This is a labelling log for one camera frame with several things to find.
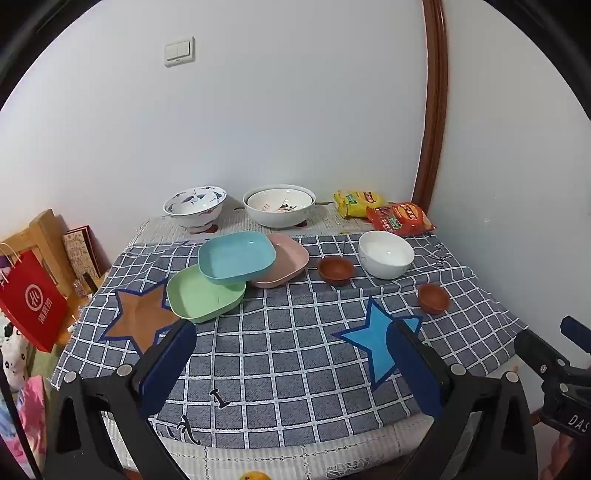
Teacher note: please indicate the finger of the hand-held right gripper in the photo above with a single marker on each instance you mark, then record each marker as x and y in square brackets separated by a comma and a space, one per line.
[575, 332]
[538, 353]

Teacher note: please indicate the white spotted plush toy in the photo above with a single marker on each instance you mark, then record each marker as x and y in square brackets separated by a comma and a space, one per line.
[11, 364]

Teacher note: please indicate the thin black rod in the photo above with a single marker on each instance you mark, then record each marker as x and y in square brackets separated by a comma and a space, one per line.
[18, 424]

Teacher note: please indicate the patterned beige box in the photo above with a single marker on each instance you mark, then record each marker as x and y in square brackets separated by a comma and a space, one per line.
[81, 254]

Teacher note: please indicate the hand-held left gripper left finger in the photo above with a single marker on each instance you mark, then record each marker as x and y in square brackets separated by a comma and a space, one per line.
[168, 364]

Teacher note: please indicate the green square plate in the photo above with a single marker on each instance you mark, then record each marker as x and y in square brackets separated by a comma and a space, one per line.
[198, 300]

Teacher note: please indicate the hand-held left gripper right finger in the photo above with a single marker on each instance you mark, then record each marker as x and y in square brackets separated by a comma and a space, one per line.
[415, 364]

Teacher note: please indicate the brown wooden door frame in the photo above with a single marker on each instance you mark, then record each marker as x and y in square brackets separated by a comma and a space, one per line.
[434, 92]

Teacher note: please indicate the plain white bowl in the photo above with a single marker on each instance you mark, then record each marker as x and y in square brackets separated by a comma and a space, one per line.
[385, 263]

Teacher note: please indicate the white printed bowl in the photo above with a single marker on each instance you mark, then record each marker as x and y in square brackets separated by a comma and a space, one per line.
[263, 203]

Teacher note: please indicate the red snack packet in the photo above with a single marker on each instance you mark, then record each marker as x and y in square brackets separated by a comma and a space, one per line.
[401, 219]

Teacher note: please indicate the pink square plate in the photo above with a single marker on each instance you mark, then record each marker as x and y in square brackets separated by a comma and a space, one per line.
[288, 263]

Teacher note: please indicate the blue patterned white bowl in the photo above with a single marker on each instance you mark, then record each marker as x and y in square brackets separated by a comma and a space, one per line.
[194, 217]

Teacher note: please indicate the pink printed cloth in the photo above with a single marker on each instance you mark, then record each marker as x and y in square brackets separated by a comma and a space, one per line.
[27, 415]

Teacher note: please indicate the red paper bag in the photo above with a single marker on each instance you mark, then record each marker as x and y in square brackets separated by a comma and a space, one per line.
[32, 300]

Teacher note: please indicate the dark red book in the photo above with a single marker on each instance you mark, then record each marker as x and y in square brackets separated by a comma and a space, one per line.
[98, 249]

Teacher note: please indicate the white light switch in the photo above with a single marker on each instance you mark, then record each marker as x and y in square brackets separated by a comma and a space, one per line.
[179, 51]

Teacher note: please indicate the small glass jar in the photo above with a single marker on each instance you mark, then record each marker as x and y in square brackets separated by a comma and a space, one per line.
[81, 286]

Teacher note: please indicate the light wooden chair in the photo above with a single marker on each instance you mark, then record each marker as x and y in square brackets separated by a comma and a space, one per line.
[46, 235]

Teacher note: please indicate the large white bowl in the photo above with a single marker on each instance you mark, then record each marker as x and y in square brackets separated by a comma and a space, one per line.
[277, 219]

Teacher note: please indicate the yellow snack packet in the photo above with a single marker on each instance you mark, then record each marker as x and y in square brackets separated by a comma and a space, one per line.
[355, 203]

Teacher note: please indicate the blue square plate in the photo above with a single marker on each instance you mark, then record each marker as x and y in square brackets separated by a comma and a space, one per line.
[235, 258]

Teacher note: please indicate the small brown bowl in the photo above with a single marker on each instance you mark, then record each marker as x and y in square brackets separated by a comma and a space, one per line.
[334, 272]
[434, 300]

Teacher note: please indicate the grey checked star cloth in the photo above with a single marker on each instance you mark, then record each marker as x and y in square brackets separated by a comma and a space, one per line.
[286, 350]

